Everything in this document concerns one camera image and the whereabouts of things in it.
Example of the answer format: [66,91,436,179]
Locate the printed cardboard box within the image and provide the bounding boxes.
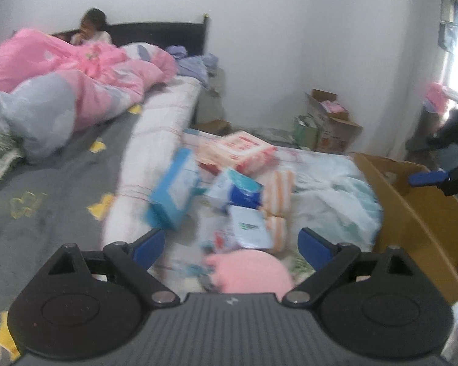
[305,89,363,153]

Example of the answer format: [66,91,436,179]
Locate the pink plush toy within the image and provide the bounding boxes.
[206,251,294,294]

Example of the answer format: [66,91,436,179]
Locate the brown cardboard box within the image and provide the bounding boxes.
[351,152,458,306]

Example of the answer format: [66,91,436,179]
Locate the lilac clothes pile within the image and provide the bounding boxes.
[164,45,219,86]

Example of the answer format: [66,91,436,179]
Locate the red and white packet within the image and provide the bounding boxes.
[196,130,277,176]

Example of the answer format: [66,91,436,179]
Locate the light blue tissue packet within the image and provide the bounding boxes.
[147,149,201,231]

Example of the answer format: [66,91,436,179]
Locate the dark bed headboard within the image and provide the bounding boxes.
[49,21,209,58]

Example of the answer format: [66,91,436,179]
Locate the white quilted mattress pad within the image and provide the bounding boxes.
[101,74,203,248]

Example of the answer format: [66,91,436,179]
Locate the light blue plastic bag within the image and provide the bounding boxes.
[290,152,384,252]

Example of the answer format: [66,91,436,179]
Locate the blue and white tissue packet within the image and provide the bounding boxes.
[206,168,264,210]

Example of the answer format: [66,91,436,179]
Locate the white printed bedsheet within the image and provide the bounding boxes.
[164,127,367,294]

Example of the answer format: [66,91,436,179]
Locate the pink and grey quilt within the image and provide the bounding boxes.
[0,27,178,164]

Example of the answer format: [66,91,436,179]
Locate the pink clothes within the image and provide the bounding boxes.
[423,82,451,115]

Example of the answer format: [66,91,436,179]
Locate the orange striped white pack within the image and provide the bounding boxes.
[265,215,287,254]
[261,170,296,218]

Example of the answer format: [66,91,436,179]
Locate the small wooden stool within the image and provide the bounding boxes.
[193,119,233,136]

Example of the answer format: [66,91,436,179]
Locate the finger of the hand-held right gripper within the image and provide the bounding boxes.
[408,160,458,197]

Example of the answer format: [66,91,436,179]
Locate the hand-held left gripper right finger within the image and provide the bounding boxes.
[282,228,416,307]

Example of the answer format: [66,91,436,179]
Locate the green bag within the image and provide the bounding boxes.
[293,115,321,149]

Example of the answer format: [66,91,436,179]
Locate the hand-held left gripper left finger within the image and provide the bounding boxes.
[46,229,178,307]

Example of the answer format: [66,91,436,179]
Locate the white and blue mask packet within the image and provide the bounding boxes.
[229,206,273,250]

